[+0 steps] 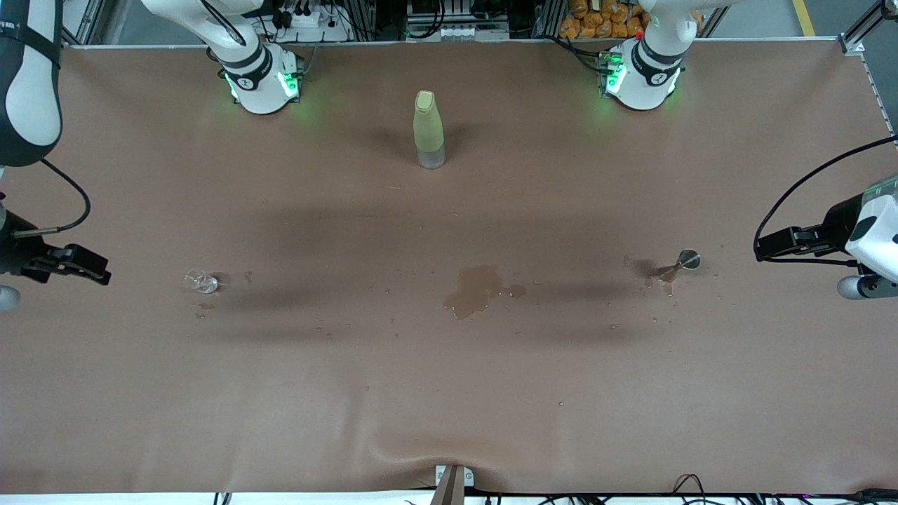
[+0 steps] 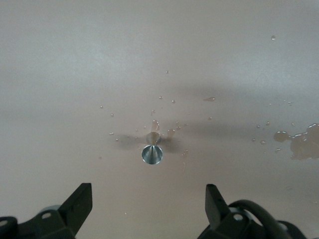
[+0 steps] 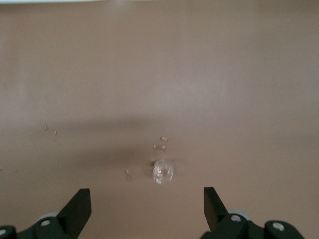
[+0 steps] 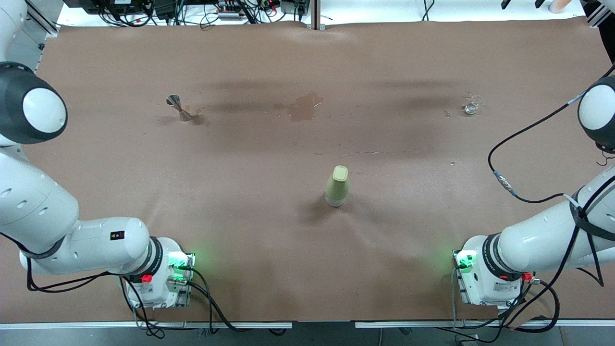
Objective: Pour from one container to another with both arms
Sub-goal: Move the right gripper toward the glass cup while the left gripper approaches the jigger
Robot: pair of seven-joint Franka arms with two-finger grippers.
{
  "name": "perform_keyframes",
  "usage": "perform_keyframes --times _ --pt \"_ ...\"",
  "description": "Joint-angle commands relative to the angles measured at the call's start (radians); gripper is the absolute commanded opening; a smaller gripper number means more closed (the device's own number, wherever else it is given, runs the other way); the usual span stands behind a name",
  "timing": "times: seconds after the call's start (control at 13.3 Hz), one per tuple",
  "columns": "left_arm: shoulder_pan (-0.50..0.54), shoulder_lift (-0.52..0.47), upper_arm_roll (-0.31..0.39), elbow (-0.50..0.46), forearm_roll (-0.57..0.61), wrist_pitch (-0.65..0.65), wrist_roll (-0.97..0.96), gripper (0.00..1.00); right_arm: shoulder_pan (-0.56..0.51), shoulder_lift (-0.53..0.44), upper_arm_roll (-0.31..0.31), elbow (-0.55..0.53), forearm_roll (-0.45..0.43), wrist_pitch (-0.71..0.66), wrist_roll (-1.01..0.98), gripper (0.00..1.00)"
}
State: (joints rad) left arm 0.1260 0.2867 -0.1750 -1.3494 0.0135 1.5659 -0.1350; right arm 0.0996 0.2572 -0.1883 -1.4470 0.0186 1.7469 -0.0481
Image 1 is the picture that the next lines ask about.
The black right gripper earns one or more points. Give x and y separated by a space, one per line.
15 255

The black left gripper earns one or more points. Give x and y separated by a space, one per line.
834 228

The clear glass measuring cup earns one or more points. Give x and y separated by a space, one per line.
203 282

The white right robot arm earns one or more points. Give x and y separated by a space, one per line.
259 84

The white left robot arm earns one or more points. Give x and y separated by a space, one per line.
645 77

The orange snack packets pile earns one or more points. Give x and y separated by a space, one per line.
589 24

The large brown liquid puddle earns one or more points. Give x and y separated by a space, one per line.
473 287

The white power strip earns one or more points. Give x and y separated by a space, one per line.
309 21

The brown table cloth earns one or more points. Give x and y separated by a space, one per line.
449 393

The yellow-green frosted bottle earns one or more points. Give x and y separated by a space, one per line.
429 130

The white connector row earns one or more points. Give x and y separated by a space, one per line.
459 32

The black equipment box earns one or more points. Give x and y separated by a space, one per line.
421 10

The aluminium table edge rail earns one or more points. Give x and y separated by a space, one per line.
880 91

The aluminium frame post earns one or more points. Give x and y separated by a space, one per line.
852 43
84 21

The metal table edge bracket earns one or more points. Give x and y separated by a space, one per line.
449 484

